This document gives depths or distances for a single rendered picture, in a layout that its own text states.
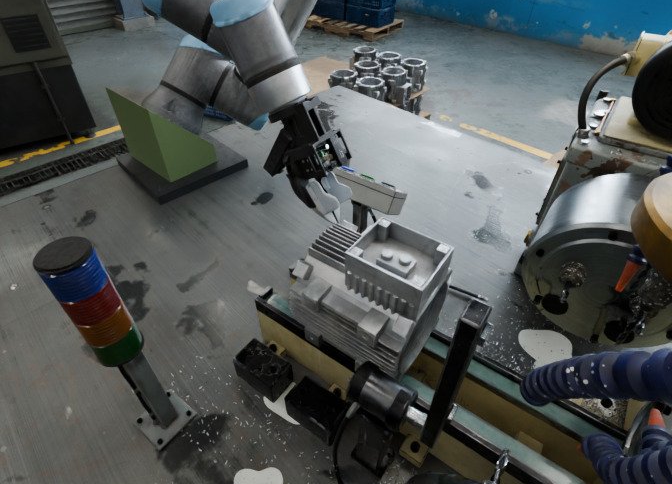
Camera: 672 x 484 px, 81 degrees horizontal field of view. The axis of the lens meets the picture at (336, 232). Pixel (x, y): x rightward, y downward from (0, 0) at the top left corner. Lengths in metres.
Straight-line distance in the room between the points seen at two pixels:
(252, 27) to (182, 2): 0.17
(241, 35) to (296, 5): 0.63
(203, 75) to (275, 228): 0.52
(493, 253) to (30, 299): 1.14
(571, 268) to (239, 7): 0.62
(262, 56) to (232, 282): 0.58
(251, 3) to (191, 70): 0.75
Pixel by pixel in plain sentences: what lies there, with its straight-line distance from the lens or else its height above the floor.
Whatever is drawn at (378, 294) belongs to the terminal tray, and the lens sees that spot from 0.56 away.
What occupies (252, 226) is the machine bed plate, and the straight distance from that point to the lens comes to 1.16.
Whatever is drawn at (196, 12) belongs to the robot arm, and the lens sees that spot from 0.75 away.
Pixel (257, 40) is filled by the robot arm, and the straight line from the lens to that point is 0.62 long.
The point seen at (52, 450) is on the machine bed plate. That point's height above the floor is 0.80.
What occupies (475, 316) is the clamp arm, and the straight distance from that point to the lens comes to 0.37.
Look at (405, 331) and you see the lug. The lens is 0.55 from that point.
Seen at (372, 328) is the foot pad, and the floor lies 1.08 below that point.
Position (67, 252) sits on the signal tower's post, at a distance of 0.54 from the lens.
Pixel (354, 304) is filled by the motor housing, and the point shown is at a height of 1.06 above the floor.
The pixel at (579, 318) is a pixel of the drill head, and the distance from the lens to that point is 0.82.
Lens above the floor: 1.53
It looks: 41 degrees down
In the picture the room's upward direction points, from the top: straight up
